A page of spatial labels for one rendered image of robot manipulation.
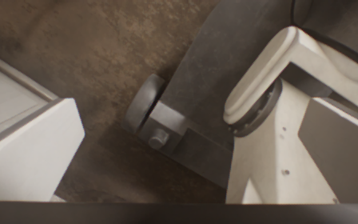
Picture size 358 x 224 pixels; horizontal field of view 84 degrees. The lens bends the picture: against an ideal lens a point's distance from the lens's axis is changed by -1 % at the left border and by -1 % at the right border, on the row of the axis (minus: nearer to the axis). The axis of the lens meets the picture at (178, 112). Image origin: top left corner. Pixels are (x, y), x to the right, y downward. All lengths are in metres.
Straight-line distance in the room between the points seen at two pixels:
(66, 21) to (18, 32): 0.21
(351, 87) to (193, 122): 0.34
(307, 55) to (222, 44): 0.21
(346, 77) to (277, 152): 0.16
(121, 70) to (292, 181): 0.63
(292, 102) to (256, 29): 0.20
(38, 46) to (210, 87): 0.66
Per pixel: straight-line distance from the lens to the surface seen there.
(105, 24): 0.76
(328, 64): 0.38
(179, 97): 0.54
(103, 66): 0.79
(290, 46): 0.36
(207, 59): 0.51
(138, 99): 0.56
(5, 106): 0.89
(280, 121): 0.34
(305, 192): 0.30
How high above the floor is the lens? 0.67
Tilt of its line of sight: 63 degrees down
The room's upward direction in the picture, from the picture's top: 159 degrees counter-clockwise
